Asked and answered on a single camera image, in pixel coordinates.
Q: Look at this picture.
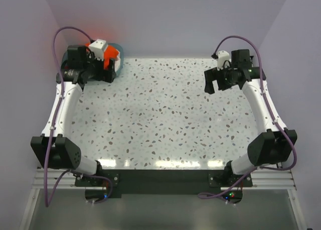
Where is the teal plastic basket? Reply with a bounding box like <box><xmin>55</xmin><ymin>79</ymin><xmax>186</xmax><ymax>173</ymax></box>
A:
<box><xmin>61</xmin><ymin>43</ymin><xmax>123</xmax><ymax>84</ymax></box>

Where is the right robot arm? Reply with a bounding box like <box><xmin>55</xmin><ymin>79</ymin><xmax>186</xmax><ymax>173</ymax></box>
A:
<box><xmin>204</xmin><ymin>49</ymin><xmax>297</xmax><ymax>186</ymax></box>

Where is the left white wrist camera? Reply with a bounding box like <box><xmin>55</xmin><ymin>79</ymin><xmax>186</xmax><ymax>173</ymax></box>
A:
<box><xmin>88</xmin><ymin>39</ymin><xmax>108</xmax><ymax>61</ymax></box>

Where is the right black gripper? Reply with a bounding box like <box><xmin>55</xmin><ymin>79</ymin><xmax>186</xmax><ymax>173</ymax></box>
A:
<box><xmin>204</xmin><ymin>62</ymin><xmax>237</xmax><ymax>94</ymax></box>

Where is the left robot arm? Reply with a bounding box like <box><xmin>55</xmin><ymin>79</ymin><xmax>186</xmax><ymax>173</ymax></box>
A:
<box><xmin>31</xmin><ymin>40</ymin><xmax>123</xmax><ymax>186</ymax></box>

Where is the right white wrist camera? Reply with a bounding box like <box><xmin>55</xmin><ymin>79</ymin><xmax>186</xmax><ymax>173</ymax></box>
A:
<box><xmin>217</xmin><ymin>50</ymin><xmax>230</xmax><ymax>70</ymax></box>

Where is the orange t shirt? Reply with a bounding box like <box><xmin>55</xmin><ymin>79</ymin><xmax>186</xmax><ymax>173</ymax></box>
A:
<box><xmin>85</xmin><ymin>43</ymin><xmax>120</xmax><ymax>70</ymax></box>

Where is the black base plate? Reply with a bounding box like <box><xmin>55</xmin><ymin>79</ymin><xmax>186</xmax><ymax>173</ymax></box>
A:
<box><xmin>75</xmin><ymin>169</ymin><xmax>241</xmax><ymax>199</ymax></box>

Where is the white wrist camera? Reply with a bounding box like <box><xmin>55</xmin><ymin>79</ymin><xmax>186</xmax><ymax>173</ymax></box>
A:
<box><xmin>88</xmin><ymin>39</ymin><xmax>108</xmax><ymax>61</ymax></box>
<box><xmin>217</xmin><ymin>50</ymin><xmax>230</xmax><ymax>70</ymax></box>

